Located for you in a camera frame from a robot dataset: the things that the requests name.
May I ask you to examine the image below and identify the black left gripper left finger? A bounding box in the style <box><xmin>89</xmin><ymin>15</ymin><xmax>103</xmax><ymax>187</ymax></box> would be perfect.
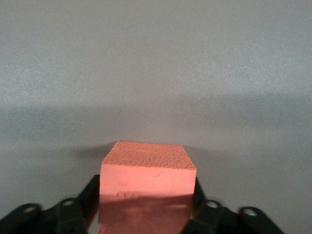
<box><xmin>0</xmin><ymin>174</ymin><xmax>101</xmax><ymax>234</ymax></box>

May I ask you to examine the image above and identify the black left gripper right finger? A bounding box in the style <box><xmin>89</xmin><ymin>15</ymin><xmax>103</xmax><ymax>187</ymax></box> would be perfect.
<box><xmin>186</xmin><ymin>177</ymin><xmax>286</xmax><ymax>234</ymax></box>

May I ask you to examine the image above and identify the orange foam block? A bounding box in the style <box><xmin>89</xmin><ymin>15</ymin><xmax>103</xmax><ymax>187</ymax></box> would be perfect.
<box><xmin>98</xmin><ymin>140</ymin><xmax>197</xmax><ymax>234</ymax></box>

